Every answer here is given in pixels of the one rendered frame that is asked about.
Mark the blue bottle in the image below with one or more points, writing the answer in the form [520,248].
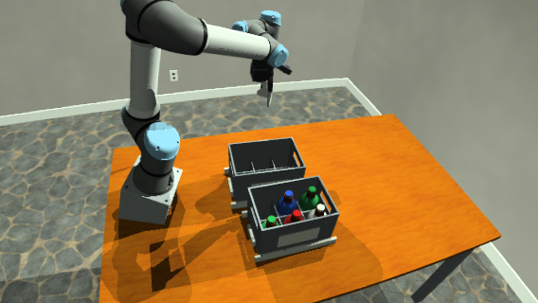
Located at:
[286,204]

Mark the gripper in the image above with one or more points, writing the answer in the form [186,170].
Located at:
[262,73]

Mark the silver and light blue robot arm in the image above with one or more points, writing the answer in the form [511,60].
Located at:
[164,25]

